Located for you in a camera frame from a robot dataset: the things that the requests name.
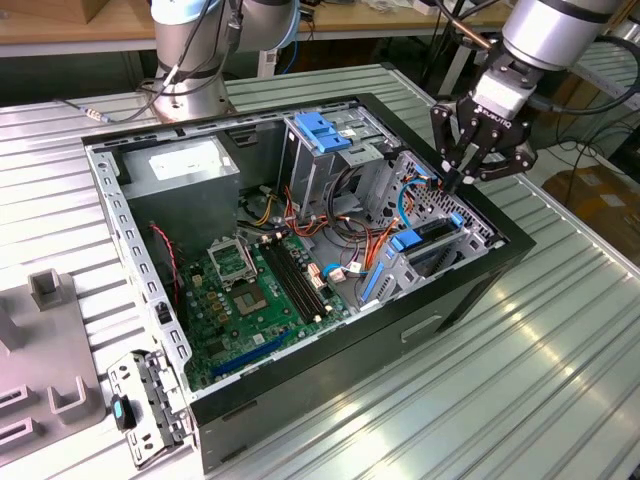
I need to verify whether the orange red power wire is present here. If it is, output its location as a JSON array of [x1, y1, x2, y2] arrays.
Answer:
[[367, 179, 451, 272]]

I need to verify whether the hard disk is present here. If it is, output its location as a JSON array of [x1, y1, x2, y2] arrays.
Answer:
[[360, 212, 465, 304]]

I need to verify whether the blue expansion slot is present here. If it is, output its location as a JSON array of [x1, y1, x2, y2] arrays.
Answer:
[[210, 327, 294, 380]]

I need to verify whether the CPU socket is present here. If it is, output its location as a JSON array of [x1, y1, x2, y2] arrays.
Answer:
[[230, 280, 269, 319]]

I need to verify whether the metal slat side table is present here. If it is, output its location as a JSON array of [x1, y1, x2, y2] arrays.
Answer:
[[549, 37, 640, 151]]

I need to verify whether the blue plastic drive latch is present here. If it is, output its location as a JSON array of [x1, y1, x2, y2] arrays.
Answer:
[[293, 111, 355, 155]]

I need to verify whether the grey parts rack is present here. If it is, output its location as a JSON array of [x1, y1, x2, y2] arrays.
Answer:
[[0, 268, 109, 467]]

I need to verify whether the black cable bundle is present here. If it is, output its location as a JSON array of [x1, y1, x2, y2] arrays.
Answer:
[[327, 167, 374, 244]]

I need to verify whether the black case fan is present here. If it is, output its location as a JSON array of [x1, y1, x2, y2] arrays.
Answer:
[[148, 223, 187, 331]]

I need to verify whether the short blue wire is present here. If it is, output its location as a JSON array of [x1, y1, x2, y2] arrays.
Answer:
[[321, 260, 370, 284]]

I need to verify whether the long blue data wire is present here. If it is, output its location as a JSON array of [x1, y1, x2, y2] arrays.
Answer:
[[396, 173, 441, 232]]

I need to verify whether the silver optical drive cage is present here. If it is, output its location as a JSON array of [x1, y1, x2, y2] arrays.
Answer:
[[277, 107, 404, 224]]

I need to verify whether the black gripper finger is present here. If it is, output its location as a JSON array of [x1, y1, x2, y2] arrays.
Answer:
[[460, 129, 540, 185], [429, 102, 482, 195]]

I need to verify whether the silver slot retainer bracket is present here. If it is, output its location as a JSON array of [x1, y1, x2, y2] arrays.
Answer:
[[106, 349, 195, 470]]

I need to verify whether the black cable with metal connector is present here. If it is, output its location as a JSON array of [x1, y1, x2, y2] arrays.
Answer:
[[53, 0, 246, 124]]

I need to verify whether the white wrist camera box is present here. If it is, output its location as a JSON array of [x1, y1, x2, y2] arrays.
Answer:
[[472, 74, 531, 119]]

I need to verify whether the green motherboard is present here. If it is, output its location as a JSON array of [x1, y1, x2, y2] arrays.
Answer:
[[177, 232, 351, 394]]

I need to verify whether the black clip with blue mark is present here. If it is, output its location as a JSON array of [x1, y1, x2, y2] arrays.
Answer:
[[109, 393, 138, 431]]

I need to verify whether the grey power supply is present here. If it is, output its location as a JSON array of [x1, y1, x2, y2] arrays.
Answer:
[[119, 135, 241, 261]]

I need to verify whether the silver disk bay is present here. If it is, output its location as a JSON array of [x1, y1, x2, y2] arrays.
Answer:
[[357, 149, 504, 311]]

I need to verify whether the metal socket cover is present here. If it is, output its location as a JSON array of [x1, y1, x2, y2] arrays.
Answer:
[[206, 236, 260, 290]]

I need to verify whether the black open PC case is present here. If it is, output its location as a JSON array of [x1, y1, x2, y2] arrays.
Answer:
[[81, 91, 537, 475]]

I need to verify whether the black RAM slot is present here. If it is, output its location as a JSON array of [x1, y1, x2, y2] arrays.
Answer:
[[259, 240, 317, 325], [269, 237, 329, 321]]

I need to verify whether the yellow orange wire bundle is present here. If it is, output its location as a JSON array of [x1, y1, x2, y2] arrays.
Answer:
[[254, 193, 277, 227]]

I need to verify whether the brown cardboard box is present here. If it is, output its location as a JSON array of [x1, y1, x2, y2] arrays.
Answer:
[[542, 167, 640, 266]]

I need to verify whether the red orange wire bundle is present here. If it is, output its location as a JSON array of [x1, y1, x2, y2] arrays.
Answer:
[[282, 185, 334, 239]]

